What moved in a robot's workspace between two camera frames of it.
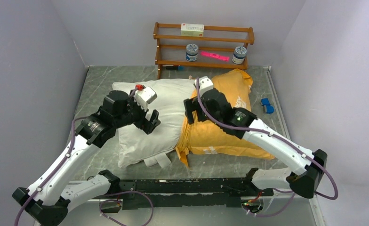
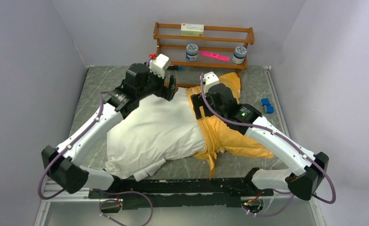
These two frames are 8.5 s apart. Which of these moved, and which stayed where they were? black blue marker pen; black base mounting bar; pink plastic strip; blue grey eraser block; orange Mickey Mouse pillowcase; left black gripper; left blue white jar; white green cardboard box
Moved: left black gripper; orange Mickey Mouse pillowcase
Stayed: black base mounting bar; left blue white jar; pink plastic strip; black blue marker pen; blue grey eraser block; white green cardboard box
